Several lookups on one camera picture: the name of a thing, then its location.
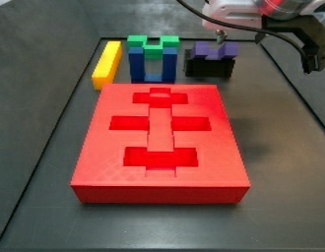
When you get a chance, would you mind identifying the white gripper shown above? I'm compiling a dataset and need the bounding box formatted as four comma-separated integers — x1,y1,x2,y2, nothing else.
203,0,266,44

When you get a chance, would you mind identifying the purple U-shaped block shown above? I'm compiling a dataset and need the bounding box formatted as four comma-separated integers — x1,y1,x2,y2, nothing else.
191,41,239,60

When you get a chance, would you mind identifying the black angle fixture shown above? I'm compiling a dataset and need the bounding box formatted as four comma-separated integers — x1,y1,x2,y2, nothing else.
184,49,235,79

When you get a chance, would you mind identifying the red insertion board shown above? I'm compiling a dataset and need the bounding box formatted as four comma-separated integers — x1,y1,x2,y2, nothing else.
71,84,251,204

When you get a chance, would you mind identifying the green stepped block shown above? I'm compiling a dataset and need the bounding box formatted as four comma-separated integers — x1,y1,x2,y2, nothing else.
127,34,180,59

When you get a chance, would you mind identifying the blue U-shaped block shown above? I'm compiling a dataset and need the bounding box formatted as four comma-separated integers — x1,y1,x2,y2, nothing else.
127,47,178,84

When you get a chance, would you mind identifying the yellow long block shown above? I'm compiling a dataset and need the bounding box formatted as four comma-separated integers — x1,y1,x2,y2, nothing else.
92,41,122,91

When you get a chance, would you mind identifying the black camera cable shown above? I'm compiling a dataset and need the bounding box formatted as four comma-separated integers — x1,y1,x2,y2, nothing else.
176,0,311,63

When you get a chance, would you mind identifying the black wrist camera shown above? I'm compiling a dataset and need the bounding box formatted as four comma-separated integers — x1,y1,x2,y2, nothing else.
262,15,325,74

